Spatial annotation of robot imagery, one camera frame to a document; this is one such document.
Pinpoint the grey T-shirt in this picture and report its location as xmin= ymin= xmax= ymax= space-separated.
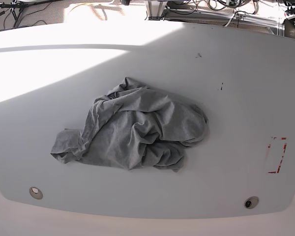
xmin=51 ymin=77 xmax=208 ymax=172

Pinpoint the red tape rectangle marking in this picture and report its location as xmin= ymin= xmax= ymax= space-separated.
xmin=265 ymin=137 xmax=288 ymax=174

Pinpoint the right round table hole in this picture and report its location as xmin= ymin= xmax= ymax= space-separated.
xmin=244 ymin=196 xmax=259 ymax=209

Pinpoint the round table hole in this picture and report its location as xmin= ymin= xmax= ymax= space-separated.
xmin=244 ymin=196 xmax=259 ymax=209
xmin=29 ymin=187 xmax=43 ymax=200

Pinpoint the left round table hole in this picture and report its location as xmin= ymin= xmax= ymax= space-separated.
xmin=29 ymin=187 xmax=43 ymax=200

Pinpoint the black tripod stand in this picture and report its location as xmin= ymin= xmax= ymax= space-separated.
xmin=0 ymin=0 xmax=60 ymax=29

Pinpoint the aluminium frame post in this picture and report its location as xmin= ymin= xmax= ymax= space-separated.
xmin=144 ymin=0 xmax=167 ymax=20

